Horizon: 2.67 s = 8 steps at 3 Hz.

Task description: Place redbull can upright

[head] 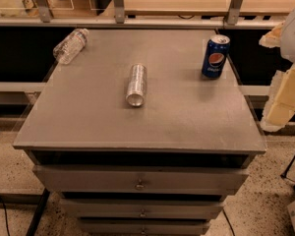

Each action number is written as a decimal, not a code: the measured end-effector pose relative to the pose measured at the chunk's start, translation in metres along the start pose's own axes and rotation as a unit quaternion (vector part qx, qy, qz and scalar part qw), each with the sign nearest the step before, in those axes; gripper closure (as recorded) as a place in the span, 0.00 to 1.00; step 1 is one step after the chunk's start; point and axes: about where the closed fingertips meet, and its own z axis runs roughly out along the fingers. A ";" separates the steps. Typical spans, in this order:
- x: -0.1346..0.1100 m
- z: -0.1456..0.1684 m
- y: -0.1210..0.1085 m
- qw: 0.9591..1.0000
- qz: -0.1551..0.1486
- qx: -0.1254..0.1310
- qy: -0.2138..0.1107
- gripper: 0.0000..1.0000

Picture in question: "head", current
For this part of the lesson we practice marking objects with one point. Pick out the grey drawer cabinet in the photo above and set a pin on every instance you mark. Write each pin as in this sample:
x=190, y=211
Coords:
x=161, y=169

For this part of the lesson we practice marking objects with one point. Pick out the blue pepsi can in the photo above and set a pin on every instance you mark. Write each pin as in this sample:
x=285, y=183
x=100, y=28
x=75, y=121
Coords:
x=217, y=49

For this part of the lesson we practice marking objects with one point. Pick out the silver redbull can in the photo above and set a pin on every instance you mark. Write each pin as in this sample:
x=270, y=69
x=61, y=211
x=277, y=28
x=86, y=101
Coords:
x=137, y=85

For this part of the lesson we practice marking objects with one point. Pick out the metal railing frame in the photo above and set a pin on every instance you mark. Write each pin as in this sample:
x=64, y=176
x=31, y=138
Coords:
x=177, y=14

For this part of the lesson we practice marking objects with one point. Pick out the clear plastic water bottle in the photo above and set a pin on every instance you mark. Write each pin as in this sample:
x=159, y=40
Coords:
x=65, y=51

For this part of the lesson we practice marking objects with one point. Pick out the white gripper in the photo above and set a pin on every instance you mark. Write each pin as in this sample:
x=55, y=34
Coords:
x=280, y=107

